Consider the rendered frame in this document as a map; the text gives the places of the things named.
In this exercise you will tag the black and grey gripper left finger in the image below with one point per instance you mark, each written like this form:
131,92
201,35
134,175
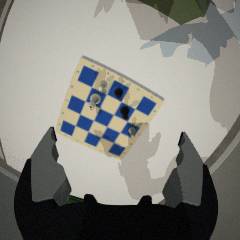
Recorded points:
42,186

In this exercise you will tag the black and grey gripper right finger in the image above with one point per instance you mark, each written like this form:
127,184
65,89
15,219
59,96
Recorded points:
190,189

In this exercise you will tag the blue and cream chessboard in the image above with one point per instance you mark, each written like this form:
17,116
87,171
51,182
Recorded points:
103,129

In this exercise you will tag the white pawn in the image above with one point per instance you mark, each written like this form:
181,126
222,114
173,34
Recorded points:
132,131
102,86

